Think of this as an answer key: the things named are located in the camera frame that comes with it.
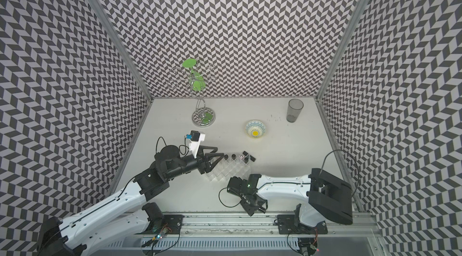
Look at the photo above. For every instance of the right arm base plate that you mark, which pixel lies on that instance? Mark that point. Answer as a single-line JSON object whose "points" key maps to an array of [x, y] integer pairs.
{"points": [[291, 224]]}

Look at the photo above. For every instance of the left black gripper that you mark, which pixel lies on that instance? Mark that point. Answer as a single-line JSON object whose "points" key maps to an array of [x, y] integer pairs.
{"points": [[201, 158]]}

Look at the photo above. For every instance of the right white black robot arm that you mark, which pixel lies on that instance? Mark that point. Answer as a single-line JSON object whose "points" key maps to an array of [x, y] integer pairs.
{"points": [[321, 196]]}

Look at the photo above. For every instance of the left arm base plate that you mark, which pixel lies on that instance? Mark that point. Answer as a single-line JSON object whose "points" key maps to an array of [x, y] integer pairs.
{"points": [[158, 221]]}

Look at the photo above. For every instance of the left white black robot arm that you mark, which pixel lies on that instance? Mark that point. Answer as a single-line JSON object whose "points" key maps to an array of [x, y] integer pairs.
{"points": [[125, 212]]}

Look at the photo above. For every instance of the clear acrylic lipstick organizer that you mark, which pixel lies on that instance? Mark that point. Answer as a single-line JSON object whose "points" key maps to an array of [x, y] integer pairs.
{"points": [[226, 169]]}

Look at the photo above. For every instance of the aluminium front rail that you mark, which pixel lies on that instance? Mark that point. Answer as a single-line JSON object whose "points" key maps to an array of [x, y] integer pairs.
{"points": [[230, 224]]}

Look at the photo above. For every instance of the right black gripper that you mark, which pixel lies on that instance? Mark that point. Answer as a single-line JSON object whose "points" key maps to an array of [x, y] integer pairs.
{"points": [[249, 209]]}

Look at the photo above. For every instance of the yellow blue patterned bowl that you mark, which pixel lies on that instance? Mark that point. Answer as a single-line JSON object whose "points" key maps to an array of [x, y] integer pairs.
{"points": [[255, 129]]}

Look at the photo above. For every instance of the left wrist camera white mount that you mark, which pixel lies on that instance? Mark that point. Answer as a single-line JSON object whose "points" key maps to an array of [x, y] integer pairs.
{"points": [[193, 141]]}

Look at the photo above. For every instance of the chrome stand with green discs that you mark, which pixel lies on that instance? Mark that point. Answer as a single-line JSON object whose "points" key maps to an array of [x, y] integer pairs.
{"points": [[195, 80]]}

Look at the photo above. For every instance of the grey ribbed drinking glass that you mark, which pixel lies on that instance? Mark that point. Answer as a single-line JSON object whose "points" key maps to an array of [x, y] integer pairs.
{"points": [[295, 106]]}

